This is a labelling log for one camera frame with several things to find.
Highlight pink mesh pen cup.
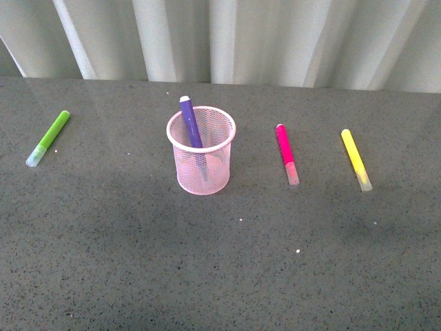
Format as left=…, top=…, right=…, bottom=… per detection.
left=166, top=106, right=236, bottom=195

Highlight pink highlighter pen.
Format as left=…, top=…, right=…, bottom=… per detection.
left=276, top=123, right=300, bottom=185

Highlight green highlighter pen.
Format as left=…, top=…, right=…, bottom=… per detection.
left=25, top=110, right=70, bottom=168

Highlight yellow highlighter pen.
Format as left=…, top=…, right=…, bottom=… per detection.
left=340, top=129, right=373, bottom=192

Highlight purple highlighter pen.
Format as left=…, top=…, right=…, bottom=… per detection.
left=179, top=96, right=208, bottom=181

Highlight white vertical blinds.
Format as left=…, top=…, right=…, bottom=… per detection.
left=1, top=1, right=440, bottom=92

